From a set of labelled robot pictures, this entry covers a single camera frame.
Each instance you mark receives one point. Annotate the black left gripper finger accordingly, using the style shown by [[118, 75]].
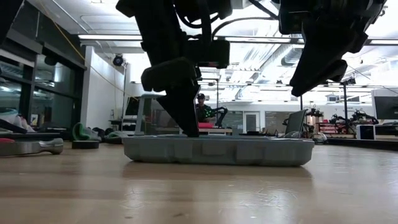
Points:
[[191, 112], [175, 112]]

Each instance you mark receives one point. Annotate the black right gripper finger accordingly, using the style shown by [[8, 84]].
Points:
[[326, 71], [303, 74]]

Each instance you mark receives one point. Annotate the grey plastic tool case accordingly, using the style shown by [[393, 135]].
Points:
[[217, 152]]

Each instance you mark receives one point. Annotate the black tape roll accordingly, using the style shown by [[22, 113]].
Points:
[[85, 144]]

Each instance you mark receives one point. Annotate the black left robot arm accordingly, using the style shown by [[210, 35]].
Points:
[[155, 18]]

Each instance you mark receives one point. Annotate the background black robot arm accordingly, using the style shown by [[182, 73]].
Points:
[[219, 113]]

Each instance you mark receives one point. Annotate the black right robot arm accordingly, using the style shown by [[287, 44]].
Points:
[[342, 9]]

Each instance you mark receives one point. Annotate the person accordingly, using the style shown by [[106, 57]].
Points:
[[203, 112]]

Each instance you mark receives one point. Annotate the red object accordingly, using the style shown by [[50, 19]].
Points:
[[206, 125]]

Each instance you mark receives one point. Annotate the grey mesh office chair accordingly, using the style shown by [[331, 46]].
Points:
[[149, 119]]

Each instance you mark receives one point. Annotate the small dark monitor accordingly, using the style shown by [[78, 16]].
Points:
[[132, 107]]

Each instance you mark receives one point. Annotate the background robot station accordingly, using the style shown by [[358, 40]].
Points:
[[354, 119]]

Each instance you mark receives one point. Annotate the black computer monitor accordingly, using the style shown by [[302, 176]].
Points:
[[387, 107]]

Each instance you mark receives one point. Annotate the long ceiling light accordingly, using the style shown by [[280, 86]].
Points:
[[109, 37]]

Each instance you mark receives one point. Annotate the white box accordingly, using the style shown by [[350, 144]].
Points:
[[365, 132]]

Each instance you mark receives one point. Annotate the pile of white cloth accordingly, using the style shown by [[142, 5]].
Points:
[[12, 119]]

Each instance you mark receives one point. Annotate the black camera stand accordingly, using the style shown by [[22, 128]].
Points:
[[345, 105]]

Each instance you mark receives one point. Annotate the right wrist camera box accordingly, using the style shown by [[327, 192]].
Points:
[[290, 21]]

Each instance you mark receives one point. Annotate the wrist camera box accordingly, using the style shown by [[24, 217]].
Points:
[[290, 21], [211, 54]]

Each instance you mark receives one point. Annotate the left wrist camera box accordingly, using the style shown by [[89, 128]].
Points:
[[211, 54]]

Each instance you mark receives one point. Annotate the round black wall device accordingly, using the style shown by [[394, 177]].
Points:
[[118, 60]]

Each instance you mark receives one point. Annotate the black aluminium table frame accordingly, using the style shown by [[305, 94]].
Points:
[[357, 143]]

